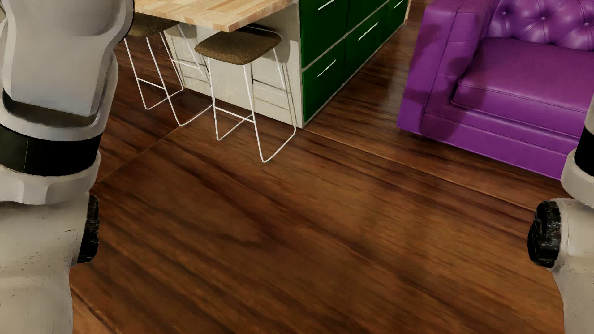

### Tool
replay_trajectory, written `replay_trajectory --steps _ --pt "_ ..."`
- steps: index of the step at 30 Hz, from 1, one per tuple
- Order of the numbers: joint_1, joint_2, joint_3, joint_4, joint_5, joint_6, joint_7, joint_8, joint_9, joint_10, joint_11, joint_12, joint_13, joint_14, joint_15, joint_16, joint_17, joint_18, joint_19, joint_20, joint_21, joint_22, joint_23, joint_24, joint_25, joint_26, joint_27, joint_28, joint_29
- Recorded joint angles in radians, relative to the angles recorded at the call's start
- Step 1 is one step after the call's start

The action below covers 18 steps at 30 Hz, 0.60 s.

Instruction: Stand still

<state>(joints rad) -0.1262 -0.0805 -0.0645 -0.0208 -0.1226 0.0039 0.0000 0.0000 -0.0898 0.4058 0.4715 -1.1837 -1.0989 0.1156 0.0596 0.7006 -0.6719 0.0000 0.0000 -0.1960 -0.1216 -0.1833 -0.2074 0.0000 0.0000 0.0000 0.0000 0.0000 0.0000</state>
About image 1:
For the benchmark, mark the green drawer kitchen island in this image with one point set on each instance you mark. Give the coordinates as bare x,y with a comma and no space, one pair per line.
325,46

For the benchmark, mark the purple tufted leather sofa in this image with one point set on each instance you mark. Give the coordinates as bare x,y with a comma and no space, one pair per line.
506,79

